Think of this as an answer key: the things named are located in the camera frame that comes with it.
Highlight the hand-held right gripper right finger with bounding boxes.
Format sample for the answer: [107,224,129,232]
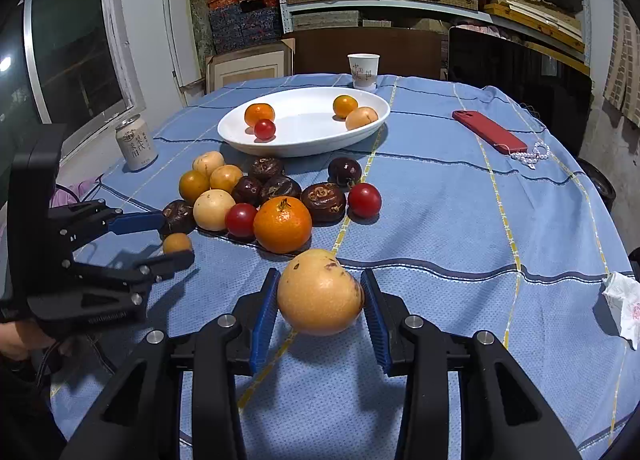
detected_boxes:
[360,268,583,460]

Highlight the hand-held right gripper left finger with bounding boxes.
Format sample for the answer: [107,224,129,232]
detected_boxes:
[59,267,282,460]

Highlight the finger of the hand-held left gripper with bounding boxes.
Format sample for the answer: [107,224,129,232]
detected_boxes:
[65,249,196,307]
[47,200,167,261]

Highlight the dark brown water chestnut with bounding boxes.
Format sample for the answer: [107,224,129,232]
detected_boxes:
[248,156,285,183]
[300,182,347,224]
[259,175,303,206]
[161,200,197,236]

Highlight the large tan longan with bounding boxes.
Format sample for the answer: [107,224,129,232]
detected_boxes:
[276,248,365,337]

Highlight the orange cherry tomato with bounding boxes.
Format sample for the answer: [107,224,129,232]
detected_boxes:
[333,95,359,119]
[178,170,211,204]

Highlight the large orange tangerine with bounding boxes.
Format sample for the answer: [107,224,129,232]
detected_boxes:
[253,196,313,255]

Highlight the white oval plate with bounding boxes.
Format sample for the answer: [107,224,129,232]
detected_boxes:
[217,86,392,158]

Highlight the person's left hand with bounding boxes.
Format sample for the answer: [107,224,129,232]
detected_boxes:
[0,322,66,361]

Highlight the purple cloth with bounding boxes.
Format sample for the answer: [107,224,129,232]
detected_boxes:
[50,179,103,213]

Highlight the white beverage can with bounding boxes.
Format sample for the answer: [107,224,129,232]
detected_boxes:
[115,115,159,172]

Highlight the blue plaid tablecloth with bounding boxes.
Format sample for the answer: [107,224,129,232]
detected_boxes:
[50,74,640,460]

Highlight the small orange tangerine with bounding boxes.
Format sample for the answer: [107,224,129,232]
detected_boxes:
[244,103,276,127]

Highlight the white leaning boards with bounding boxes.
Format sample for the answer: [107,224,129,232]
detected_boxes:
[161,0,207,106]

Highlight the green patterned board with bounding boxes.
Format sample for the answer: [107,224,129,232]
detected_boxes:
[187,0,216,58]

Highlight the red smartphone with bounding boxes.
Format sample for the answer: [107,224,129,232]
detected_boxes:
[452,110,529,156]

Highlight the stack of blue patterned boxes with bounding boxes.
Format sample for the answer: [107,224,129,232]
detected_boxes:
[207,0,283,55]

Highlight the crumpled white napkin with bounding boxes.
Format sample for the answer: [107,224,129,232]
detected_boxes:
[601,271,640,351]

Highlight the white paper cup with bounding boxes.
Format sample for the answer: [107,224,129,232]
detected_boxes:
[347,53,381,91]

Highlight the brown wooden board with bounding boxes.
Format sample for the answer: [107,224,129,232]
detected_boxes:
[281,27,449,78]

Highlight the black round stool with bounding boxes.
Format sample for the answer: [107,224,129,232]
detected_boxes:
[577,157,617,213]

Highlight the black flat screen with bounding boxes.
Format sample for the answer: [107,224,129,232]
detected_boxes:
[447,26,593,156]

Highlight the white metal shelf rack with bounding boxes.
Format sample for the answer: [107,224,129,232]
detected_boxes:
[272,0,591,61]

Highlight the stack of yellow wooden boards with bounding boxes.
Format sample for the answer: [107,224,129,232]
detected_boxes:
[484,0,586,53]

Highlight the beige hanging cloth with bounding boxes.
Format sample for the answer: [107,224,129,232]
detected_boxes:
[603,0,640,126]

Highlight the aluminium frame window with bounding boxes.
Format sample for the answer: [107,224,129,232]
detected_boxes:
[22,0,148,161]

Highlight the cardboard picture frame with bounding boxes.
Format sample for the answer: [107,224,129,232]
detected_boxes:
[206,38,296,93]

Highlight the white bead bracelet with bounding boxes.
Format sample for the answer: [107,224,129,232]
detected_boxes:
[510,141,551,170]

